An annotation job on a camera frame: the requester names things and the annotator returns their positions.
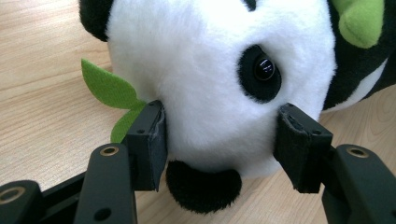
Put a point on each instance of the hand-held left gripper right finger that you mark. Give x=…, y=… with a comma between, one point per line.
x=302, y=152

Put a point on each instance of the panda plush toy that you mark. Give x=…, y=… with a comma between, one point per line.
x=202, y=77

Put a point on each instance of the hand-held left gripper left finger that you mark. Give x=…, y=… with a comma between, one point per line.
x=148, y=149

